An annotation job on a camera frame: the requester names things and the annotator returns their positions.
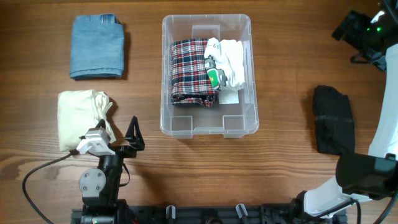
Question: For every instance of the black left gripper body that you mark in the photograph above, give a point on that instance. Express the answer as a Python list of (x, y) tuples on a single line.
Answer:
[(125, 151)]

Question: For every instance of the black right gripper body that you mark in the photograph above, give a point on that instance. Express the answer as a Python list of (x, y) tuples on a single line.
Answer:
[(359, 35)]

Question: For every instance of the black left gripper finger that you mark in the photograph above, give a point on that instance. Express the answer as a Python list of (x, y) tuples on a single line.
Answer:
[(133, 135), (101, 124)]

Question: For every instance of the plaid flannel shirt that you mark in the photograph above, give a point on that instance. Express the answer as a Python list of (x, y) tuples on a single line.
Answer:
[(190, 82)]

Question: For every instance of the black garment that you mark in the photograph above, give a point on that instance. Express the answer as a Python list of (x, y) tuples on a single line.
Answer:
[(334, 123)]

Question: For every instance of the white printed t-shirt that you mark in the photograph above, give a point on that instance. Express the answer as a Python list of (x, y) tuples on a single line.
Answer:
[(227, 56)]

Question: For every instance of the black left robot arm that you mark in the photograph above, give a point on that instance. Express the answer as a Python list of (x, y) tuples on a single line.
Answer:
[(100, 186)]

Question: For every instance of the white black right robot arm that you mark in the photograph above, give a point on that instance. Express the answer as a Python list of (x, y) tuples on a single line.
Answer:
[(358, 177)]

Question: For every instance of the clear plastic storage container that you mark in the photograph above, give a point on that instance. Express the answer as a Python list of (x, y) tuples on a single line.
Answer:
[(231, 120)]

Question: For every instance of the white label in container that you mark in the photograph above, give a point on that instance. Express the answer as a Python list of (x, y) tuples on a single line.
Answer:
[(228, 97)]

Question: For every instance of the folded cream cloth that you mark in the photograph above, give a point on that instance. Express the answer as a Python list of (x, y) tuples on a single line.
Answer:
[(78, 111)]

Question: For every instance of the folded blue denim jeans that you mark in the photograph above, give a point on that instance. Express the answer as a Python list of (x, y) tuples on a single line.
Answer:
[(97, 47)]

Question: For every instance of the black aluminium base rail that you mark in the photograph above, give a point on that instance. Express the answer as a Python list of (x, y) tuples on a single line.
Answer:
[(264, 214)]

